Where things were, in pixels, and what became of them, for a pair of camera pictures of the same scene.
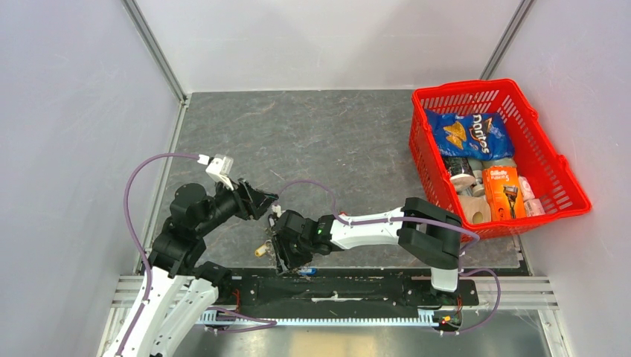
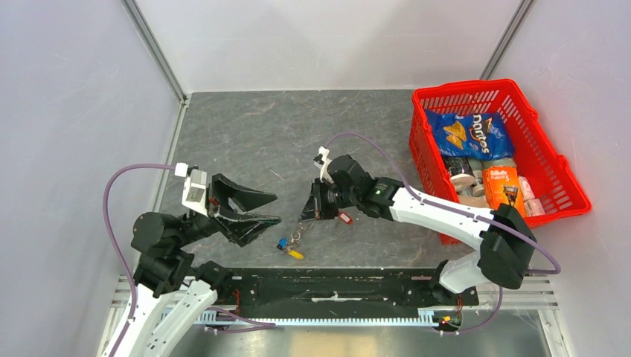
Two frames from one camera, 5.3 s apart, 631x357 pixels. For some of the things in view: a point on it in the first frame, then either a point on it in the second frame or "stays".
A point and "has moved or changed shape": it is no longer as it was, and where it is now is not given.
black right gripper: x=281 y=251 → x=313 y=207
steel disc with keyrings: x=278 y=266 has moved or changed shape
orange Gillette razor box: x=504 y=193 stays
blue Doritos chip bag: x=472 y=136 stays
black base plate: x=341 y=289 stays
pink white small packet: x=533 y=206 stays
